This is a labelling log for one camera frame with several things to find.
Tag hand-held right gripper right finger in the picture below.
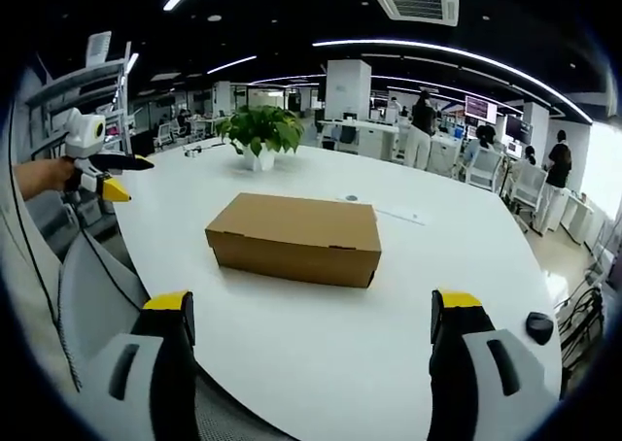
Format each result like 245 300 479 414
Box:
426 288 560 441

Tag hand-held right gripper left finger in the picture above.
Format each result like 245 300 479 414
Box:
94 289 197 441

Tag brown cardboard shoe box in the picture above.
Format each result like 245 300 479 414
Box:
204 191 383 289

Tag person's left hand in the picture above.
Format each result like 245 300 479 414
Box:
14 157 76 202

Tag white metal shelf rack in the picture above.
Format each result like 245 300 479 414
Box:
23 41 133 170

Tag black computer mouse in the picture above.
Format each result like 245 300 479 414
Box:
525 310 556 347

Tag grey office chair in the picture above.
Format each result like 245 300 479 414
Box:
57 226 293 441

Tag white plant pot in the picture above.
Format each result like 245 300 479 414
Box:
241 141 276 172

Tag green potted plant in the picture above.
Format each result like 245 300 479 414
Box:
215 104 305 157

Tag white office chair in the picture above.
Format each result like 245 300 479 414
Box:
509 163 549 219
465 147 504 192

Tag ceiling air conditioner vent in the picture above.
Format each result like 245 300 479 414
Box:
368 0 461 27

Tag black cable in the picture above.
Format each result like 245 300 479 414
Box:
77 198 147 311

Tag bundle of black cables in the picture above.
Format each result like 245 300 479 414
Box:
553 265 613 393

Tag wall display screen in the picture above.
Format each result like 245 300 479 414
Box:
464 94 500 124

